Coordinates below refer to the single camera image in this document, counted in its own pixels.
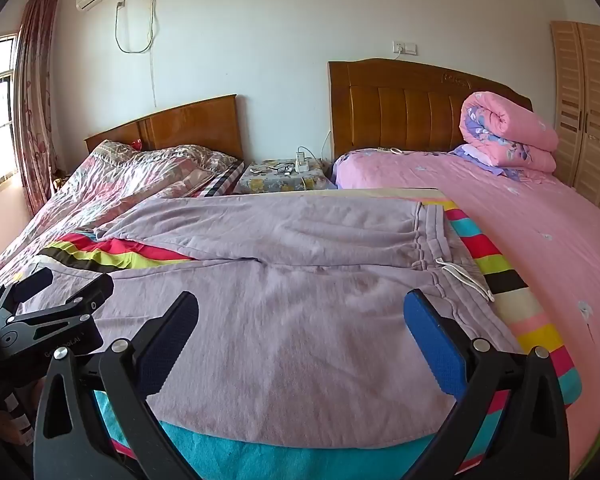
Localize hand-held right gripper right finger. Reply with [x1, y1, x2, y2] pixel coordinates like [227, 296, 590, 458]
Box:
[402, 288, 571, 480]

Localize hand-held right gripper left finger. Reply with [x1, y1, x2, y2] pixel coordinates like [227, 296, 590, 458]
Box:
[32, 290, 201, 480]

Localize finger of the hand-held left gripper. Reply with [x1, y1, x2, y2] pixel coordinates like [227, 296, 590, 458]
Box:
[0, 266, 55, 314]
[9, 274, 115, 332]

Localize lilac pants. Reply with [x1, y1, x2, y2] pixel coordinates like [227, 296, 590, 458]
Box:
[17, 192, 524, 448]

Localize striped colourful blanket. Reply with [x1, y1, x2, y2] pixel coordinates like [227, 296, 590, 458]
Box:
[30, 187, 584, 480]

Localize pink bedsheet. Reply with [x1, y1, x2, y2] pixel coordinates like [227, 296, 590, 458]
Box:
[331, 149, 600, 480]

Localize plaid pillow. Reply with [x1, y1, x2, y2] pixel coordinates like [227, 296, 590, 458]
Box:
[195, 160, 245, 197]

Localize pink floral curtain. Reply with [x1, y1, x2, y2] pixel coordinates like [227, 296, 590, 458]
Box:
[12, 0, 61, 217]

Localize pink purple floral pillow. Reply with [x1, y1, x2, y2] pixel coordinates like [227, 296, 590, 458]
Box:
[331, 149, 461, 191]

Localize nightstand with floral cloth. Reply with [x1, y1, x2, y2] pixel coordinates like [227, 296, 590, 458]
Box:
[234, 158, 339, 195]

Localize purple floral folded sheet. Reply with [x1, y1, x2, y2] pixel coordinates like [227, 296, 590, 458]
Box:
[450, 143, 537, 184]

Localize plain wooden headboard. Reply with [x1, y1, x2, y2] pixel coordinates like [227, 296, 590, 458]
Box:
[84, 94, 245, 162]

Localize rolled pink floral quilt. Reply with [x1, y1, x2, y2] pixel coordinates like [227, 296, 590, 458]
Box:
[459, 91, 560, 174]

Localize padded wooden headboard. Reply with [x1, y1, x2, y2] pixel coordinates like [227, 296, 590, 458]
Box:
[327, 58, 534, 163]

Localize light wooden wardrobe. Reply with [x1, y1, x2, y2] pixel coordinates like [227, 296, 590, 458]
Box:
[550, 20, 600, 222]

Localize air conditioner cable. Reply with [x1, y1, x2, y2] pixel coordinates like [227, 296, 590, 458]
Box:
[114, 0, 159, 107]

